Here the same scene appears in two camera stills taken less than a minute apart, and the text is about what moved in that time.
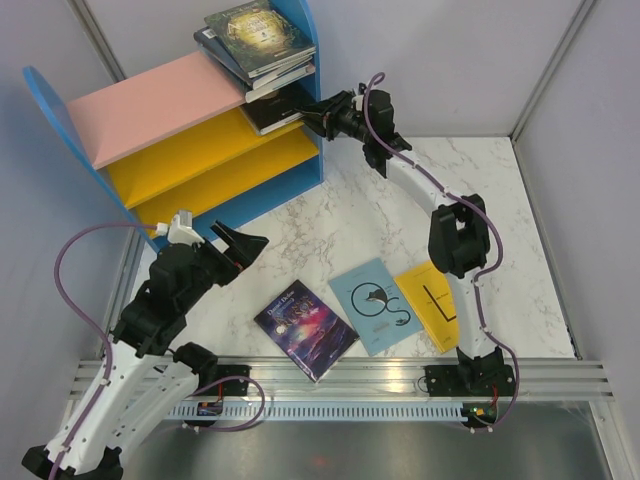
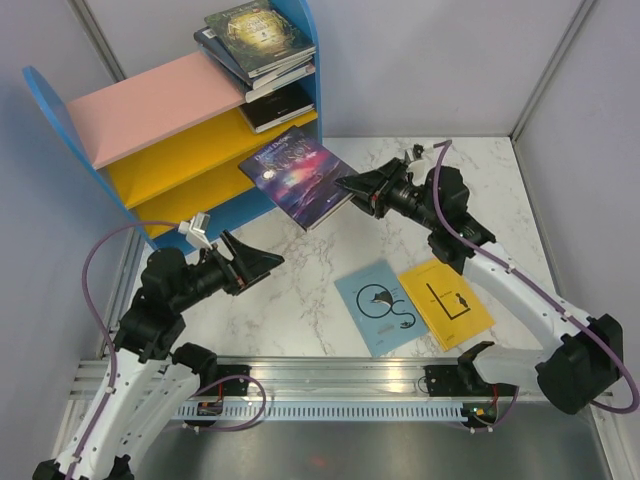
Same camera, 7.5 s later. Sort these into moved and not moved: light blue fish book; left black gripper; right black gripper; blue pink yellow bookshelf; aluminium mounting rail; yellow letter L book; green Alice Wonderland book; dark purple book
Moved: right black gripper; left black gripper; dark purple book
Not moved: aluminium mounting rail; green Alice Wonderland book; blue pink yellow bookshelf; yellow letter L book; light blue fish book
